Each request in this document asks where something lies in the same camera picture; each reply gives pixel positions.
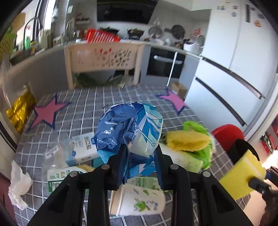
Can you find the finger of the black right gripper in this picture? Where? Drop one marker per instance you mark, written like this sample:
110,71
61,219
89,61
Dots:
259,185

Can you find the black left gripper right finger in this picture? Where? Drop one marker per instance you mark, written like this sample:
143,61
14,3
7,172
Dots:
215,206

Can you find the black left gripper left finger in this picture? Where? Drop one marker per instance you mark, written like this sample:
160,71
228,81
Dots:
65,205

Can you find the yellow sponge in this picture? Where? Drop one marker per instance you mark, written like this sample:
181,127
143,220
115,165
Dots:
235,181

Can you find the blue plastic bag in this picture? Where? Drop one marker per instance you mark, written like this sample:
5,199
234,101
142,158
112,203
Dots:
136,126

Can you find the black trash bin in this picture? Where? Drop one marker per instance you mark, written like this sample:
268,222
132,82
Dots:
238,149

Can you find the green white carton box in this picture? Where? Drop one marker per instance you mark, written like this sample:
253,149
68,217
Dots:
56,176

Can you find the white crumpled tissue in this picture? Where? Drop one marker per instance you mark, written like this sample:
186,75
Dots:
20,184

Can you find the green snack bag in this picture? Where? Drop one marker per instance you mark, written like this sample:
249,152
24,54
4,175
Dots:
206,153

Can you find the white green lotion bottle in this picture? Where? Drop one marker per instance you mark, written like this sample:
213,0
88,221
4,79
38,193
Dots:
182,159

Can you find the clear plastic bag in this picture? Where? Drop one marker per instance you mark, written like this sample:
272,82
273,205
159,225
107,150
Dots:
57,154

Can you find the white mask box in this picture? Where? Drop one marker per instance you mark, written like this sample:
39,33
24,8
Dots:
81,149

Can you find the red round stool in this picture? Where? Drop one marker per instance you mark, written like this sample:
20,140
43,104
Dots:
226,135

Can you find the white paper cup green print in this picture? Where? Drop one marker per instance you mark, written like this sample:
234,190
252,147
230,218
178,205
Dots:
131,200

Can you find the yellow scrub pad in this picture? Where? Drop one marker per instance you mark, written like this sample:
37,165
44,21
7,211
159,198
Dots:
190,141

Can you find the grey checkered tablecloth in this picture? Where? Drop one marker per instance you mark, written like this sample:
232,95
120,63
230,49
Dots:
82,116

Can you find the gold foil bag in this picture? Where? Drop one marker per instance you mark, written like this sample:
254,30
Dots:
21,109

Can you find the white refrigerator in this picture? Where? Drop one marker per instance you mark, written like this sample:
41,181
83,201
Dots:
237,70

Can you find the cardboard box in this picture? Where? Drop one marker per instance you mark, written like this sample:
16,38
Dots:
179,90

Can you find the black built-in oven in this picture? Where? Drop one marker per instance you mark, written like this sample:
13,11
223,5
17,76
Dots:
161,61

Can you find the white rice cooker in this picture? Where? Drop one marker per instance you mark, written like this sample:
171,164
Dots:
195,45

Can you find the white stick vacuum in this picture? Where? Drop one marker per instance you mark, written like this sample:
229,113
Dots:
172,67

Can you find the cream plastic chair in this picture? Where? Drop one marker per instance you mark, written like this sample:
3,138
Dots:
89,57

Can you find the green plastic basket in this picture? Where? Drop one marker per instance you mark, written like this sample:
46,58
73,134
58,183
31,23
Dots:
7,43

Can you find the red dish rack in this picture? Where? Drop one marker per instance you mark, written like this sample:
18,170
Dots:
99,36

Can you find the black wok on stove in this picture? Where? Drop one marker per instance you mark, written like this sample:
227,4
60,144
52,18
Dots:
135,33

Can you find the black range hood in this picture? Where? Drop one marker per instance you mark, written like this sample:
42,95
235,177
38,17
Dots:
125,11

